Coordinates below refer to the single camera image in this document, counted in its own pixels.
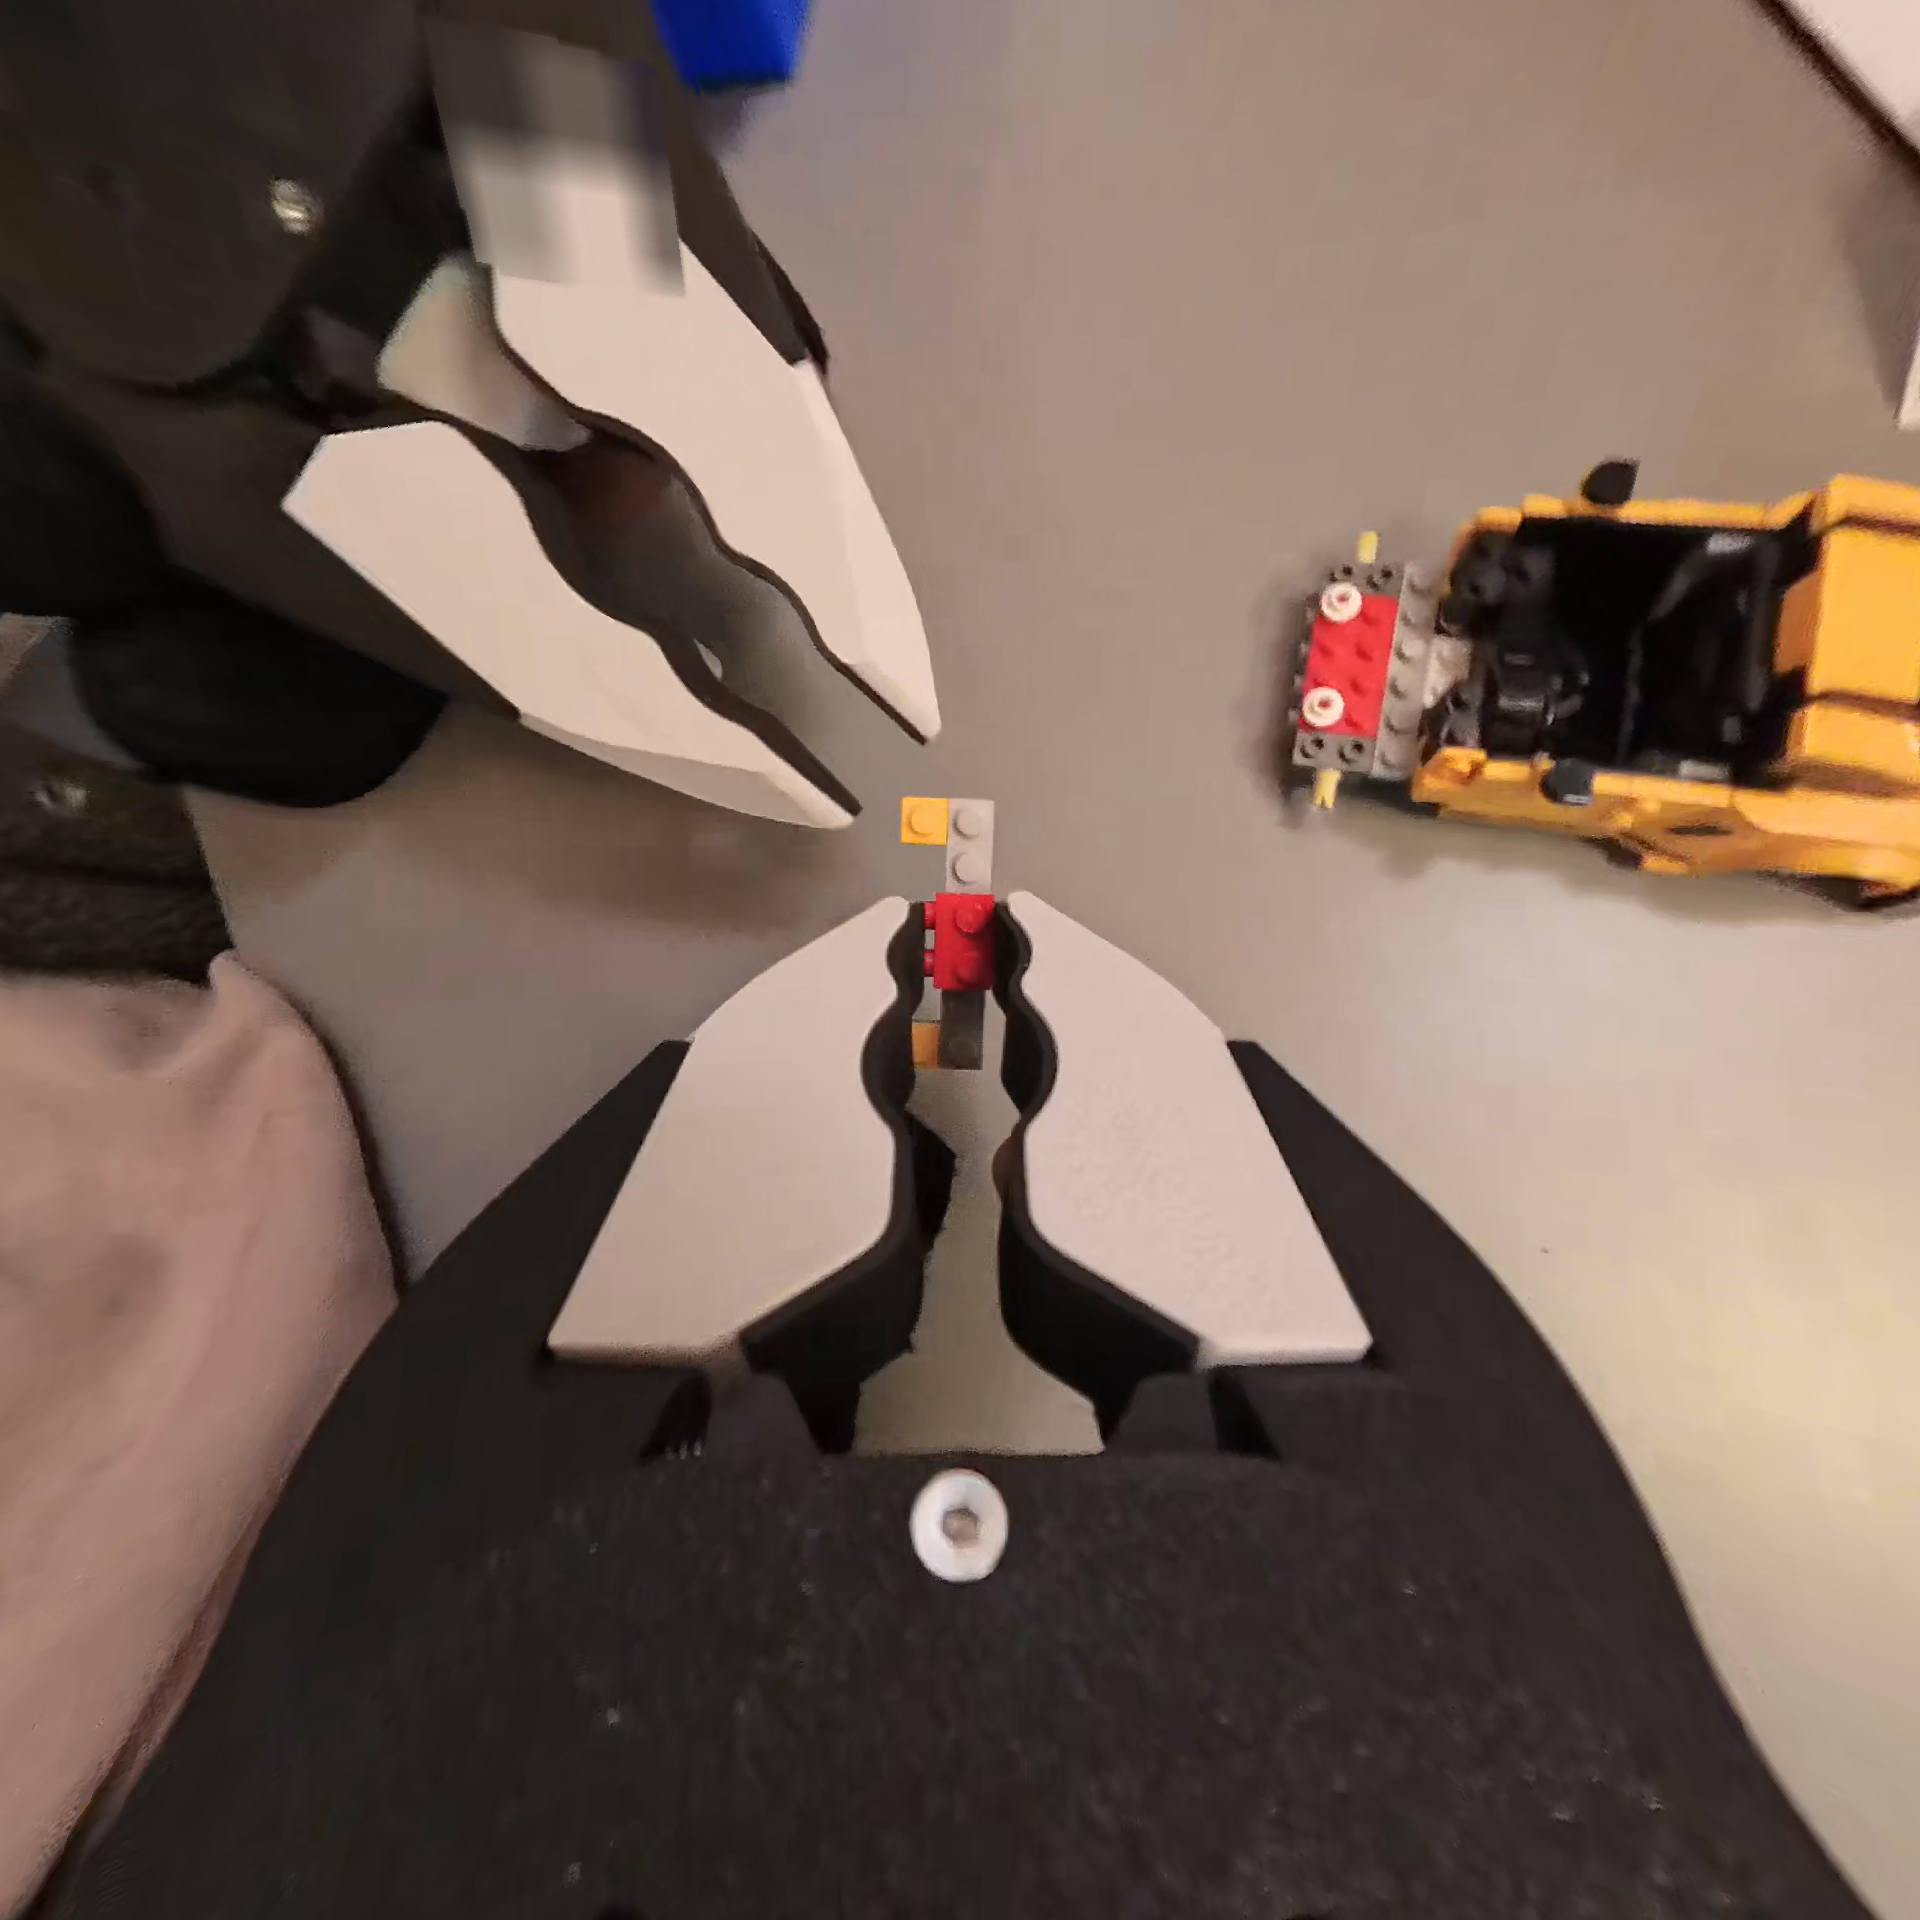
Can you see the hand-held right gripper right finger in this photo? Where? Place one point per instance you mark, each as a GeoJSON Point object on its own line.
{"type": "Point", "coordinates": [1186, 1186]}

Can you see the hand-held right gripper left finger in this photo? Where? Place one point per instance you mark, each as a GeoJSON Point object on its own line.
{"type": "Point", "coordinates": [748, 1186]}

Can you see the person's pink garment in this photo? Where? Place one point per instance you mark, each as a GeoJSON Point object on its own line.
{"type": "Point", "coordinates": [151, 1275]}

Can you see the white book stand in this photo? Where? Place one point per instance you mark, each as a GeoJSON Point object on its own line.
{"type": "Point", "coordinates": [1877, 152]}

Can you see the blue plastic bin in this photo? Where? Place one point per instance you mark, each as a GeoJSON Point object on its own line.
{"type": "Point", "coordinates": [738, 40]}

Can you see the yellow lego car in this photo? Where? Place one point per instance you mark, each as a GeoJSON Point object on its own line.
{"type": "Point", "coordinates": [1862, 632]}

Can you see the red lego brick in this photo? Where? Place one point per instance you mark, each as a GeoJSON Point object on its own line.
{"type": "Point", "coordinates": [961, 934]}

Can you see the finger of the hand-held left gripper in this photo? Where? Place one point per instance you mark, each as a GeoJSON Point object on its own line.
{"type": "Point", "coordinates": [482, 583]}
{"type": "Point", "coordinates": [779, 482]}

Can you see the grey lego plate orange ends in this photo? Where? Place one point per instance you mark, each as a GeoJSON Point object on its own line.
{"type": "Point", "coordinates": [971, 833]}

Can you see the person's left forearm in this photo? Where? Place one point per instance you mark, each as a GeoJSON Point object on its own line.
{"type": "Point", "coordinates": [228, 708]}

